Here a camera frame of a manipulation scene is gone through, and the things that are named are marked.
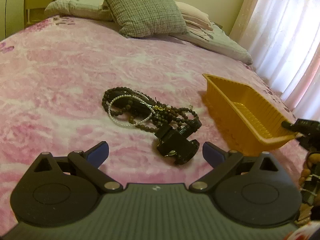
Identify yellow plastic tray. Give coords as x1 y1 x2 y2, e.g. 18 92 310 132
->
203 74 297 156

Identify pink floral bed blanket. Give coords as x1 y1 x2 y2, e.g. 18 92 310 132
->
1 16 301 239

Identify grey checked cushion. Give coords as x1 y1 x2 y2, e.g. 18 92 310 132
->
104 0 187 38

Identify white pearl bracelet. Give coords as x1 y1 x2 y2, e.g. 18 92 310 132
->
108 91 172 127

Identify black wrist watch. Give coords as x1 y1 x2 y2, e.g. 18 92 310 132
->
155 118 202 165

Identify dark brown bead necklace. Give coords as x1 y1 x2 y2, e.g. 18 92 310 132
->
101 86 200 133

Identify white pink curtain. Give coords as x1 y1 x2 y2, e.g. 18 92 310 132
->
230 0 319 121

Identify grey folded quilt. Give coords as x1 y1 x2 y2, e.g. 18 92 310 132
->
44 0 253 66

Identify folded pink towels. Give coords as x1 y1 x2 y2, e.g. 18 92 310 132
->
176 2 213 30

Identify cream wardrobe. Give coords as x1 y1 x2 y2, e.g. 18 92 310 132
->
0 0 24 41

